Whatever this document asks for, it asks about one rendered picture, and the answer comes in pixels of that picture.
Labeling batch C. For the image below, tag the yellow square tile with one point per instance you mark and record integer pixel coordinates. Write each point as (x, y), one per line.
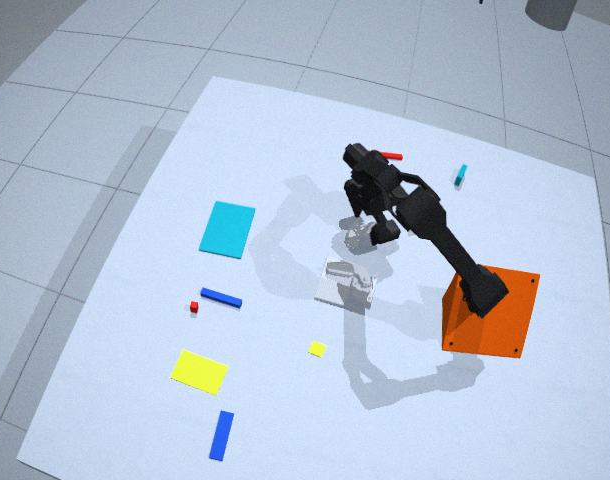
(317, 349)

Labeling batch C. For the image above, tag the yellow flat rectangular plate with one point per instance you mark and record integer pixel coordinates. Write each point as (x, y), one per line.
(199, 372)

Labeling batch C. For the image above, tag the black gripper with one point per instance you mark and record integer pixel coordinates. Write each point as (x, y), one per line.
(384, 230)

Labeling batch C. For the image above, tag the teal flat rectangular plate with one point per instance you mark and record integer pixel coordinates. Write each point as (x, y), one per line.
(227, 230)

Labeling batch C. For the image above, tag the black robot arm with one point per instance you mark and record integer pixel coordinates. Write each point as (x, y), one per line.
(422, 212)

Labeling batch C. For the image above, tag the small teal cube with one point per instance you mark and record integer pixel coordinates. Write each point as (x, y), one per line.
(460, 175)

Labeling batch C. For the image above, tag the red thin bar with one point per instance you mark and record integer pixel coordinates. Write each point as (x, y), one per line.
(392, 156)

